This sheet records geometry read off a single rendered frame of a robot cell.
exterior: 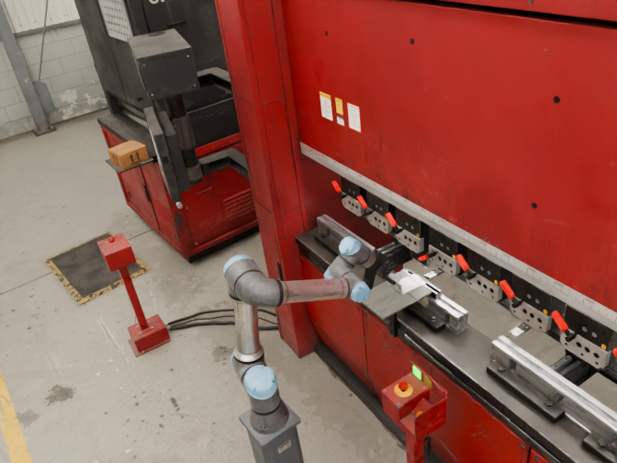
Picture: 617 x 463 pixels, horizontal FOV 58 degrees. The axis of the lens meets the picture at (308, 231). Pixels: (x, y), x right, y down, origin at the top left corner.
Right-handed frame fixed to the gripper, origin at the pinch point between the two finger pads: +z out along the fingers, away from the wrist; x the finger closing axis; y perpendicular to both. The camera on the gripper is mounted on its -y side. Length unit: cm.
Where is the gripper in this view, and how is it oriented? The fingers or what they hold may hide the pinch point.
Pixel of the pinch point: (393, 282)
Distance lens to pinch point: 235.7
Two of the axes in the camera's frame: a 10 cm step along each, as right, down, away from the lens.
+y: 6.0, -8.0, -0.8
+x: -4.7, -4.4, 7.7
